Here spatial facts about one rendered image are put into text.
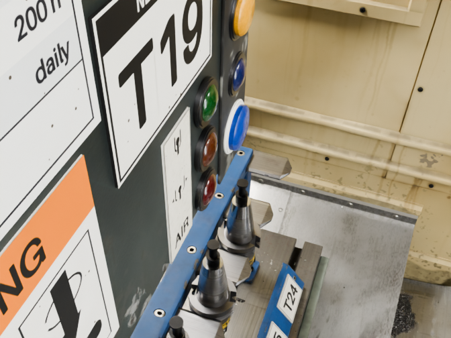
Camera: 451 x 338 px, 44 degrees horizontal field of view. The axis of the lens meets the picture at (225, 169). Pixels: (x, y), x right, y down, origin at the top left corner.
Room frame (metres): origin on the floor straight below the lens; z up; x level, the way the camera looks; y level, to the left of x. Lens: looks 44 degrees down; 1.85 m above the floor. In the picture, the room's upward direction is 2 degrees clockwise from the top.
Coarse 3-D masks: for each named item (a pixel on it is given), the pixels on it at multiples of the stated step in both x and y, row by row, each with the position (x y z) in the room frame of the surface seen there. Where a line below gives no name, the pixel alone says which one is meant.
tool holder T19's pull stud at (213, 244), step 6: (210, 240) 0.41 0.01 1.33; (216, 240) 0.41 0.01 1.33; (210, 246) 0.41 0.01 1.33; (216, 246) 0.41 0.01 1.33; (210, 252) 0.40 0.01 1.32; (216, 252) 0.41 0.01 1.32; (210, 258) 0.40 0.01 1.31; (216, 258) 0.40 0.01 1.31; (210, 264) 0.40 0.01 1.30; (216, 264) 0.40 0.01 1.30
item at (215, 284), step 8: (200, 272) 0.41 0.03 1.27; (208, 272) 0.40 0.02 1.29; (216, 272) 0.40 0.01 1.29; (224, 272) 0.40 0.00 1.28; (200, 280) 0.40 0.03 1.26; (208, 280) 0.39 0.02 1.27; (216, 280) 0.39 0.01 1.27; (224, 280) 0.40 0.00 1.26; (200, 288) 0.40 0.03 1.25; (208, 288) 0.39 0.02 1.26; (216, 288) 0.39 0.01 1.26; (224, 288) 0.40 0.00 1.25; (200, 296) 0.39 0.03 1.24; (208, 296) 0.39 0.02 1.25; (216, 296) 0.39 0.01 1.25; (224, 296) 0.39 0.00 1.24; (208, 304) 0.39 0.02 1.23; (216, 304) 0.39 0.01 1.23
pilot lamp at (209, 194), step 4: (212, 176) 0.23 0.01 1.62; (208, 180) 0.22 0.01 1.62; (212, 180) 0.23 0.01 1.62; (208, 184) 0.22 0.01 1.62; (212, 184) 0.22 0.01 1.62; (216, 184) 0.23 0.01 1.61; (208, 188) 0.22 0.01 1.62; (212, 188) 0.22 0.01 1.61; (204, 192) 0.22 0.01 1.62; (208, 192) 0.22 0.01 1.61; (212, 192) 0.22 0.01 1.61; (204, 196) 0.22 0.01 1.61; (208, 196) 0.22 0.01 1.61; (212, 196) 0.22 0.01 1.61; (204, 200) 0.22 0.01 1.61; (208, 200) 0.22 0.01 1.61; (204, 204) 0.22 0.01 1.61
